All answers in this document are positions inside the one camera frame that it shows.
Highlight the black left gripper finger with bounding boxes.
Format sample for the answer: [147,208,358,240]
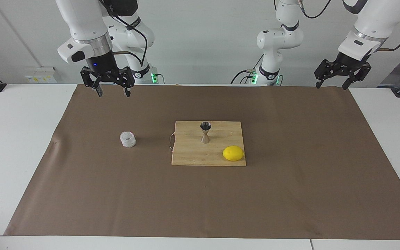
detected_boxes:
[314,59,336,88]
[342,62,372,90]

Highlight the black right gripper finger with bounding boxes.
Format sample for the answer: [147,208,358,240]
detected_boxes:
[115,67,135,98]
[80,67,104,98]

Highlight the small clear glass cup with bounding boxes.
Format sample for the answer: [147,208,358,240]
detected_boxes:
[120,131,136,148]

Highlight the steel double jigger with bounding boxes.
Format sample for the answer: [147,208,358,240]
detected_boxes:
[200,122,212,144]

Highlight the wooden cutting board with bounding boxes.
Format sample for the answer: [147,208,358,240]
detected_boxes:
[169,120,247,167]

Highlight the brown paper table mat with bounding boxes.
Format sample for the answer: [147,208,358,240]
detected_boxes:
[4,84,400,240]

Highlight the yellow lemon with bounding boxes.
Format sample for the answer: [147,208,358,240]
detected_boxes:
[223,145,245,161]

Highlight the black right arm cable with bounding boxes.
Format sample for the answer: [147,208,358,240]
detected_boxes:
[99,0,149,72]

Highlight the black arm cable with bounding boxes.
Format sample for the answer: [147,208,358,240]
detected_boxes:
[299,0,400,51]
[99,0,149,72]

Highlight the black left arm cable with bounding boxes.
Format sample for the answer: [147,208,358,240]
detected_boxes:
[299,0,400,51]

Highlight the white wall socket box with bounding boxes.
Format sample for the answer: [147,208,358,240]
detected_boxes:
[24,67,58,84]

